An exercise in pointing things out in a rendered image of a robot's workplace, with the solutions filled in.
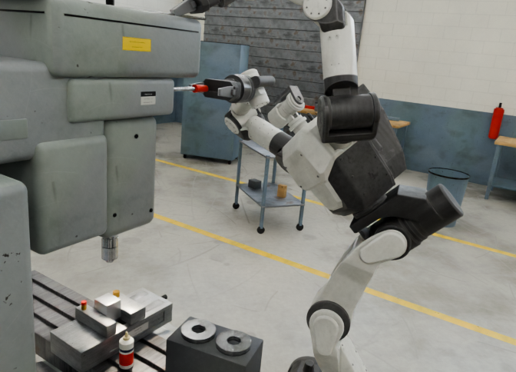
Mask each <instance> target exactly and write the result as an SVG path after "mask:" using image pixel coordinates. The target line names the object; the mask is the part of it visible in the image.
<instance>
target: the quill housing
mask: <svg viewBox="0 0 516 372"><path fill-rule="evenodd" d="M156 130H157V123H156V120H155V118H154V117H153V116H147V117H139V118H124V119H115V120H106V121H104V136H105V137H106V139H107V230H106V231H105V232H104V233H103V234H102V235H99V236H100V237H105V238H108V237H113V236H115V235H117V234H121V233H124V232H126V231H129V230H132V229H135V228H138V227H140V226H143V225H145V224H148V223H150V222H151V221H152V220H153V218H154V185H155V158H156Z"/></svg>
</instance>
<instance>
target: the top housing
mask: <svg viewBox="0 0 516 372"><path fill-rule="evenodd" d="M200 40H201V24H200V23H199V22H198V20H196V19H192V18H184V17H179V16H174V15H165V14H161V13H156V12H147V11H142V10H137V9H132V8H124V7H119V6H114V5H106V4H101V3H96V2H88V1H83V0H0V55H1V56H6V57H12V58H21V59H27V60H32V61H42V62H44V63H45V64H46V66H47V68H48V70H49V71H50V73H51V74H52V75H53V76H55V77H57V78H194V77H196V76H197V75H198V73H199V68H200Z"/></svg>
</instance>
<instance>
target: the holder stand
mask: <svg viewBox="0 0 516 372"><path fill-rule="evenodd" d="M262 352H263V339H260V338H258V337H253V336H250V335H248V334H246V333H244V332H242V331H240V330H231V329H229V328H226V327H222V326H220V325H216V324H213V323H211V322H209V321H207V320H203V319H197V318H195V317H188V318H187V319H186V320H185V321H184V322H183V323H182V324H181V325H180V326H179V327H178V328H177V329H176V330H175V331H174V332H173V333H172V334H171V335H170V336H169V337H168V338H167V344H166V364H165V372H260V367H261V359H262Z"/></svg>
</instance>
